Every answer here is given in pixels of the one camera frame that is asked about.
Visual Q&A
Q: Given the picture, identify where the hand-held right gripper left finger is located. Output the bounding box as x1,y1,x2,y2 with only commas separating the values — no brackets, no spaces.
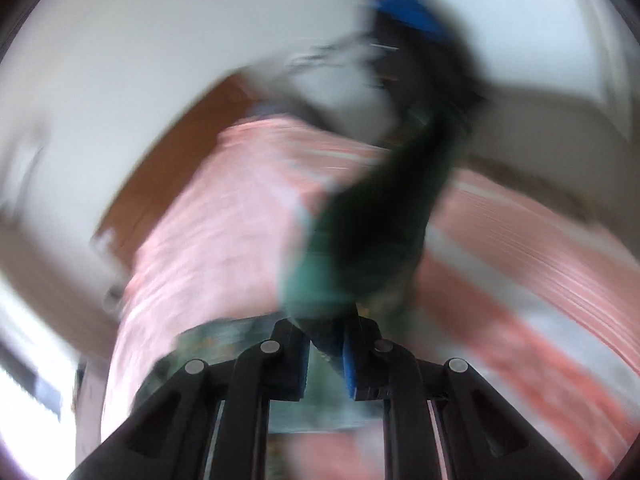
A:
74,319,312,480

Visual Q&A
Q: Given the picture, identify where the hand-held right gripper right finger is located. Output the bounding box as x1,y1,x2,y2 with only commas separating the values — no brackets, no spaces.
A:
342,319,585,480

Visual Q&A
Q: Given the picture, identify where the green floral patterned garment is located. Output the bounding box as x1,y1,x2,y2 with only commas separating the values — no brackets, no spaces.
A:
145,105,455,436

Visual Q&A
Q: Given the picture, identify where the pink striped bed sheet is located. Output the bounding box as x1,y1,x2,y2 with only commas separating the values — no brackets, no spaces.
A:
100,115,640,480

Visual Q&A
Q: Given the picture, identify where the brown wooden headboard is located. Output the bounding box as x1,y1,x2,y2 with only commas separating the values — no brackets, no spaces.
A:
94,72,266,261

